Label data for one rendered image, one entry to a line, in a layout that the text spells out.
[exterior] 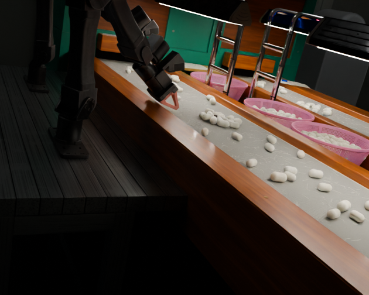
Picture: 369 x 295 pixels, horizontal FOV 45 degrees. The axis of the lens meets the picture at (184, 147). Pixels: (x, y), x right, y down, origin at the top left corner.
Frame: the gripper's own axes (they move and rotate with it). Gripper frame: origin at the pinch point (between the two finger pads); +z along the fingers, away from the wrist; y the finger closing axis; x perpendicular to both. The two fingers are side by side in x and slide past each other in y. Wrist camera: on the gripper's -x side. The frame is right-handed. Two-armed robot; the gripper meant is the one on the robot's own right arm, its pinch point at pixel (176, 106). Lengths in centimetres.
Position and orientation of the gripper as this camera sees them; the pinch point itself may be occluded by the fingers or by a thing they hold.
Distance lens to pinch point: 143.6
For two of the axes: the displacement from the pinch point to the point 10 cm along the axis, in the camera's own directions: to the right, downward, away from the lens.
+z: 5.3, 6.2, 5.7
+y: -4.4, -3.7, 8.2
